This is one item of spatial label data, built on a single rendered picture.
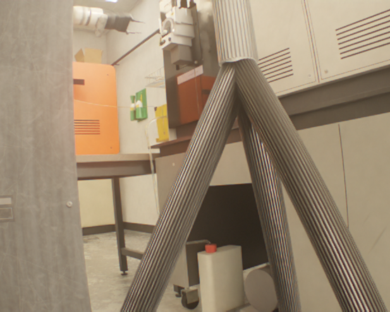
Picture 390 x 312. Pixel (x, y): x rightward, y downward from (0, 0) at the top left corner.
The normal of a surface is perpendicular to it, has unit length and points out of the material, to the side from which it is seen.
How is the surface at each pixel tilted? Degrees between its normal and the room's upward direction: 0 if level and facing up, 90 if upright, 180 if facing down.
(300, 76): 90
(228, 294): 90
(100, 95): 90
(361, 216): 90
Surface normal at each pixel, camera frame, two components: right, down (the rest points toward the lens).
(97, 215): 0.58, -0.12
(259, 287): -0.80, 0.02
